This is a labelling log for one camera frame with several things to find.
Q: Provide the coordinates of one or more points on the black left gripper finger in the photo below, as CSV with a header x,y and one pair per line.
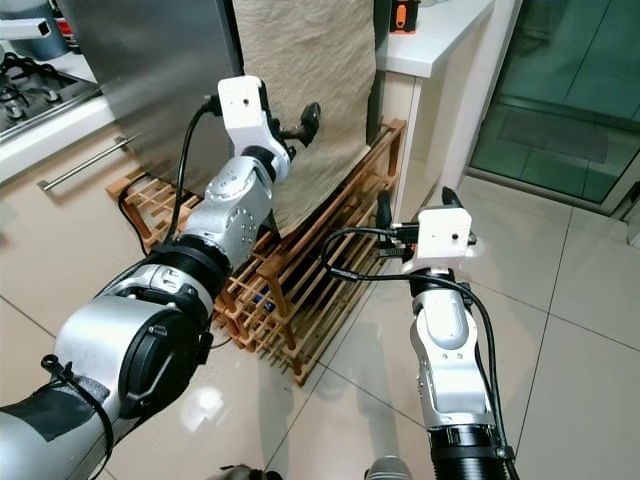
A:
x,y
308,122

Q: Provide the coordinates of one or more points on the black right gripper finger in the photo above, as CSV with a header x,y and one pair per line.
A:
x,y
451,199
383,212

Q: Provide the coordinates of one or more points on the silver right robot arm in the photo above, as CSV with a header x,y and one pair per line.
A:
x,y
450,350

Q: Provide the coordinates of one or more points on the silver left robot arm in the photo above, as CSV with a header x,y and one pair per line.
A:
x,y
230,215

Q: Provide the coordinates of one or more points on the stainless steel fridge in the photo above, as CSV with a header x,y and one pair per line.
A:
x,y
150,70

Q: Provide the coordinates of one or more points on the beige mottled cloth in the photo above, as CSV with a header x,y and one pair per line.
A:
x,y
320,60

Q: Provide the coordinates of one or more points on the wooden slatted rack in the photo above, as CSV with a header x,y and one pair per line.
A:
x,y
320,300

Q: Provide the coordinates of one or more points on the beige cabinet white counter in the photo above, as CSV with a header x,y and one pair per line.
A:
x,y
450,100
60,260

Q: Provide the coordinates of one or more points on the orange black tool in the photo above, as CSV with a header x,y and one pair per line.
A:
x,y
405,15

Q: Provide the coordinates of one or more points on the glass sliding door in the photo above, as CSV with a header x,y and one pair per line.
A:
x,y
560,100

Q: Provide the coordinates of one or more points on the steel gas stove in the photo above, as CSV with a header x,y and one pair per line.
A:
x,y
40,95

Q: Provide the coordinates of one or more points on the robot right leg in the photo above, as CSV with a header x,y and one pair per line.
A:
x,y
388,470

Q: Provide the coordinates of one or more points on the dark bottle red label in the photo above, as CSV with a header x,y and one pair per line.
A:
x,y
66,28

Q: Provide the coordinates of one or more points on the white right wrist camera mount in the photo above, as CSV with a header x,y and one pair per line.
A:
x,y
442,238

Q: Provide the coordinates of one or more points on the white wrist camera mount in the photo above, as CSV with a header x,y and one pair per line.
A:
x,y
442,238
240,105

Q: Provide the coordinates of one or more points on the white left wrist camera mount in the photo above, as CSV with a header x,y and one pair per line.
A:
x,y
240,105

